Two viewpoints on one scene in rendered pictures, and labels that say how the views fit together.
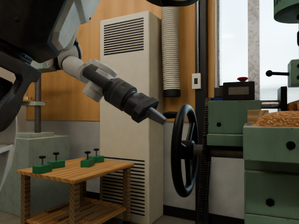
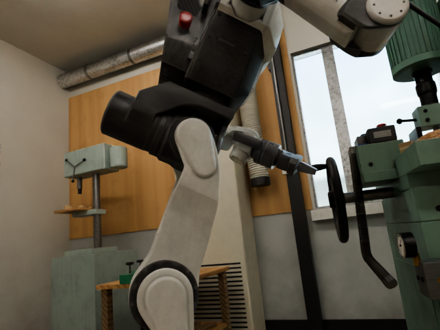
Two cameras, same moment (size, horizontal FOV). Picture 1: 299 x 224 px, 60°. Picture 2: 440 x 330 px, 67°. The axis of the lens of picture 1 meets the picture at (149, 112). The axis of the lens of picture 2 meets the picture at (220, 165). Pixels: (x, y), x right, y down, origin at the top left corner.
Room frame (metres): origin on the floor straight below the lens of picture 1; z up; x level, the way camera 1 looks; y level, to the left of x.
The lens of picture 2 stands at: (-0.26, 0.38, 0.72)
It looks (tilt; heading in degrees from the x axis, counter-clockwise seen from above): 12 degrees up; 354
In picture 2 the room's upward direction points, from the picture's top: 6 degrees counter-clockwise
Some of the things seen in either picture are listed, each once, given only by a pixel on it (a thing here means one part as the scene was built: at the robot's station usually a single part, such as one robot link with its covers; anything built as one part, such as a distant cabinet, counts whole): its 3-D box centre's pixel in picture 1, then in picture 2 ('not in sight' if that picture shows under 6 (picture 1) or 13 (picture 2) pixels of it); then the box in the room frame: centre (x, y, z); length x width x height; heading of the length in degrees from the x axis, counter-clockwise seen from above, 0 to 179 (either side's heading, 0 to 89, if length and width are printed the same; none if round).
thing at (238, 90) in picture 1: (233, 91); (373, 139); (0.74, -0.24, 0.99); 0.13 x 0.11 x 0.06; 159
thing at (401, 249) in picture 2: not in sight; (409, 248); (0.54, -0.15, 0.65); 0.06 x 0.04 x 0.08; 159
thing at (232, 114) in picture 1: (235, 117); (378, 160); (0.75, -0.25, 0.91); 0.15 x 0.14 x 0.09; 159
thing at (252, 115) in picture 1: (257, 117); (408, 148); (0.60, -0.25, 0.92); 0.03 x 0.03 x 0.03; 22
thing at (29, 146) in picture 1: (38, 128); (98, 241); (2.60, 1.12, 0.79); 0.62 x 0.48 x 1.58; 60
